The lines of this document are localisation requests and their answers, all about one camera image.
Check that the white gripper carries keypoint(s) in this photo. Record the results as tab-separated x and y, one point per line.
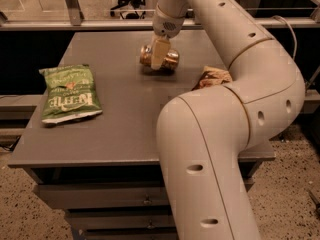
167	26

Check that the orange soda can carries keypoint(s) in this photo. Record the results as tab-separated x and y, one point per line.
170	62

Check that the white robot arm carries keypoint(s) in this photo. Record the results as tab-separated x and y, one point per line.
201	133

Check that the black office chair base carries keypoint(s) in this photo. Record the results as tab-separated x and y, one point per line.
133	11

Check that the brown Late July chip bag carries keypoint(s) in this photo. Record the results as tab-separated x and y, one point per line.
212	76

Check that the green Kettle chip bag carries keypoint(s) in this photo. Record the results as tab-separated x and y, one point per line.
71	94

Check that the grey drawer cabinet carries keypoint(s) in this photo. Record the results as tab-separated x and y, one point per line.
120	144

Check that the top grey drawer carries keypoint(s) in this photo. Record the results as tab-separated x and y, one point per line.
136	194

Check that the grey drawer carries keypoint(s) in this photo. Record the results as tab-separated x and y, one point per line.
123	218
131	234
136	194

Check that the middle grey drawer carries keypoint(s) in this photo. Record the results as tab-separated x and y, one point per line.
123	218

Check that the bottom grey drawer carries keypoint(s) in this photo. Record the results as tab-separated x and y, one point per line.
131	234

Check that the metal window rail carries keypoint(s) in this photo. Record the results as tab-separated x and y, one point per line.
30	15

